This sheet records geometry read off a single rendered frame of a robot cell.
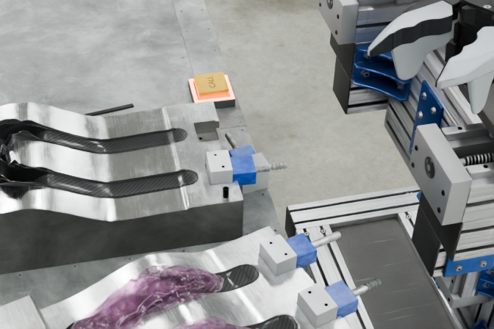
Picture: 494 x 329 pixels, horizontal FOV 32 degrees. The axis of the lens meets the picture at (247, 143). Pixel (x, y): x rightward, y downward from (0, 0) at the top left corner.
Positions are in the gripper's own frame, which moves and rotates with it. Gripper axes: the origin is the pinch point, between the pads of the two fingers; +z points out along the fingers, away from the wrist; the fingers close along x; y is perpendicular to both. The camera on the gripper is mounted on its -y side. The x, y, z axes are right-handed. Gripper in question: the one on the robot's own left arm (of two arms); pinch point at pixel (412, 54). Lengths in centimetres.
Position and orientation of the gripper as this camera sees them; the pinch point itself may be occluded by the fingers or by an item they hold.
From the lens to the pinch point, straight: 68.0
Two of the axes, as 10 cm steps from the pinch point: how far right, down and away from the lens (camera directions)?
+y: 0.7, 8.2, 5.7
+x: -6.3, -4.1, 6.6
